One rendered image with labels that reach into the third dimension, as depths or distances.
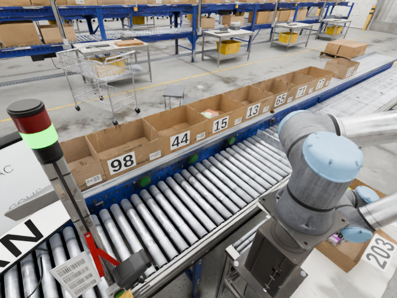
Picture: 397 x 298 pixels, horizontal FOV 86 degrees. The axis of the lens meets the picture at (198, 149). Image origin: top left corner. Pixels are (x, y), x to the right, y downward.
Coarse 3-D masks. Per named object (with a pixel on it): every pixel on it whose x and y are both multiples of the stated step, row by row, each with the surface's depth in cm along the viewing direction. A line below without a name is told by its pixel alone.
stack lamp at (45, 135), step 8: (40, 112) 35; (16, 120) 34; (24, 120) 34; (32, 120) 35; (40, 120) 35; (48, 120) 37; (24, 128) 35; (32, 128) 35; (40, 128) 36; (48, 128) 37; (24, 136) 36; (32, 136) 36; (40, 136) 36; (48, 136) 38; (56, 136) 39; (32, 144) 37; (40, 144) 37; (48, 144) 38
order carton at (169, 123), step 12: (180, 108) 171; (192, 108) 168; (156, 120) 162; (168, 120) 170; (180, 120) 178; (192, 120) 174; (204, 120) 160; (168, 132) 169; (180, 132) 144; (192, 132) 151; (168, 144) 143; (192, 144) 158
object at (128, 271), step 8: (136, 256) 72; (144, 256) 73; (120, 264) 70; (128, 264) 70; (136, 264) 70; (144, 264) 71; (112, 272) 70; (120, 272) 69; (128, 272) 68; (136, 272) 69; (120, 280) 67; (128, 280) 68; (136, 280) 74; (128, 288) 73
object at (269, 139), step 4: (260, 132) 192; (264, 132) 188; (256, 136) 196; (260, 136) 193; (264, 136) 189; (268, 136) 186; (264, 140) 191; (268, 140) 187; (272, 140) 184; (276, 140) 180; (272, 144) 185; (276, 144) 182; (280, 144) 179; (280, 148) 180; (284, 152) 178
